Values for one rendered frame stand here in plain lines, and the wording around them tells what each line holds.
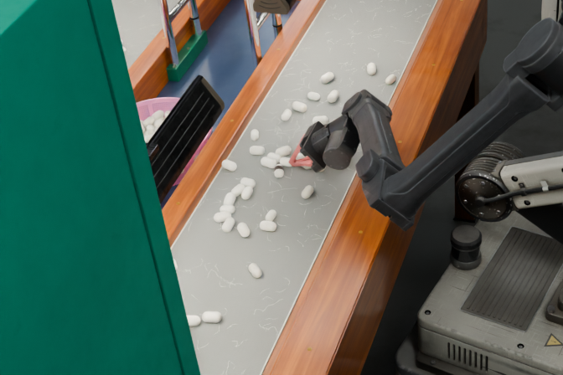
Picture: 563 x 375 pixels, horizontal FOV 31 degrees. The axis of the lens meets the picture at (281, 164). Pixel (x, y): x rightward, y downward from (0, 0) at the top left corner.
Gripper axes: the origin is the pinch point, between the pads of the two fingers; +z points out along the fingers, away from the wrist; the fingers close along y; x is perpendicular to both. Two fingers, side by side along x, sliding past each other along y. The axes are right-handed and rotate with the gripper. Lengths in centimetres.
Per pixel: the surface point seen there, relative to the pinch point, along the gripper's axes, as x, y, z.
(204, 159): -13.1, 3.8, 14.7
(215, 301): 0.7, 41.6, 2.3
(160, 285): -33, 102, -66
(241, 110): -12.2, -15.7, 13.7
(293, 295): 9.7, 36.4, -8.4
